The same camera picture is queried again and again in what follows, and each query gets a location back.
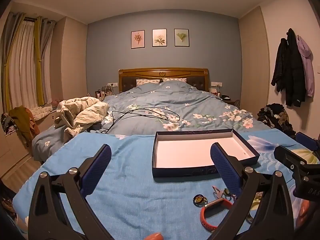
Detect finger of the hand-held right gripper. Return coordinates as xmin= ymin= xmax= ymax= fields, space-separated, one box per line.
xmin=295 ymin=132 xmax=320 ymax=153
xmin=273 ymin=145 xmax=320 ymax=178

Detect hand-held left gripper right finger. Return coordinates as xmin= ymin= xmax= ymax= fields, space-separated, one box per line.
xmin=210 ymin=142 xmax=295 ymax=240

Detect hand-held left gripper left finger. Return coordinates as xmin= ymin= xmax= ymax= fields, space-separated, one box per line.
xmin=28 ymin=144 xmax=115 ymax=240

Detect pink flower pendant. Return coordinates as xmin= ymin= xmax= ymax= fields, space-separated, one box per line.
xmin=211 ymin=185 xmax=225 ymax=198

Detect dark blue shallow box tray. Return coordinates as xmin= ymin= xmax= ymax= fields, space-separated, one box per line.
xmin=152 ymin=128 xmax=260 ymax=182

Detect black ring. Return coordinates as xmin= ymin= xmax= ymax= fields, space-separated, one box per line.
xmin=192 ymin=195 xmax=207 ymax=207

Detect orange smartwatch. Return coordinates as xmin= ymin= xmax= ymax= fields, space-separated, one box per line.
xmin=200 ymin=197 xmax=233 ymax=233

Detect person's right hand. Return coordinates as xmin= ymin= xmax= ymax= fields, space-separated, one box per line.
xmin=296 ymin=201 xmax=312 ymax=230

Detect light blue floral blanket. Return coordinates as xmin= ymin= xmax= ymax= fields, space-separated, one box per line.
xmin=12 ymin=129 xmax=320 ymax=240

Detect pile of dark clothes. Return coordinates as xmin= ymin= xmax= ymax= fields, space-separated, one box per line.
xmin=257 ymin=103 xmax=297 ymax=137

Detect cream crumpled quilt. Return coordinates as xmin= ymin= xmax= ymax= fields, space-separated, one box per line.
xmin=54 ymin=96 xmax=110 ymax=143

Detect long black coat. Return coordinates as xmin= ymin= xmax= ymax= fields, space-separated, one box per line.
xmin=285 ymin=28 xmax=307 ymax=108

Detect wooden nightstand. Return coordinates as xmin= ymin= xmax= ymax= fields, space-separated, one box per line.
xmin=221 ymin=95 xmax=241 ymax=107

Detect purple jacket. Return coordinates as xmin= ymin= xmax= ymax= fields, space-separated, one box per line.
xmin=296 ymin=35 xmax=315 ymax=98

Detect short black coat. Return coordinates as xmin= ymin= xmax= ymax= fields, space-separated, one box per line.
xmin=271 ymin=37 xmax=288 ymax=93

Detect bottles on nightstand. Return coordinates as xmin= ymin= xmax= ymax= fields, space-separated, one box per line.
xmin=94 ymin=85 xmax=113 ymax=99

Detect white window seat cushion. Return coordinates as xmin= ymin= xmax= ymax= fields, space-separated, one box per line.
xmin=31 ymin=106 xmax=53 ymax=120

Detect grey-blue floral duvet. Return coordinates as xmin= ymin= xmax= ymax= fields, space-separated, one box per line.
xmin=32 ymin=81 xmax=270 ymax=155

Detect olive brown garment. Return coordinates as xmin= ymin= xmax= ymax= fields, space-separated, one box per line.
xmin=9 ymin=106 xmax=40 ymax=143

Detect patterned dark cloth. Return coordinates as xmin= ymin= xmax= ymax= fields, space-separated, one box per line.
xmin=1 ymin=112 xmax=18 ymax=136

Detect wooden headboard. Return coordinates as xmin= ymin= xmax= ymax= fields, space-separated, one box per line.
xmin=118 ymin=67 xmax=209 ymax=93

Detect white sheer curtain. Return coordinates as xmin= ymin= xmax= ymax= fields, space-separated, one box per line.
xmin=9 ymin=21 xmax=40 ymax=110

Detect grey yellow curtain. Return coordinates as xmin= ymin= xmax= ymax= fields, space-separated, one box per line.
xmin=34 ymin=16 xmax=56 ymax=105
xmin=1 ymin=12 xmax=25 ymax=117

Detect framed pink flower picture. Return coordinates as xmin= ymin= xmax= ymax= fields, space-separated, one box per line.
xmin=131 ymin=30 xmax=146 ymax=49

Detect framed green leaf picture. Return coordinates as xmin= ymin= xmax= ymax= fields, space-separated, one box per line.
xmin=174 ymin=29 xmax=190 ymax=47

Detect framed white flower picture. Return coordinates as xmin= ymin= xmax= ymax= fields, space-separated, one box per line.
xmin=152 ymin=29 xmax=167 ymax=47

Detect black cable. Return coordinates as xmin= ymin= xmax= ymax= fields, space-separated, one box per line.
xmin=100 ymin=107 xmax=180 ymax=134

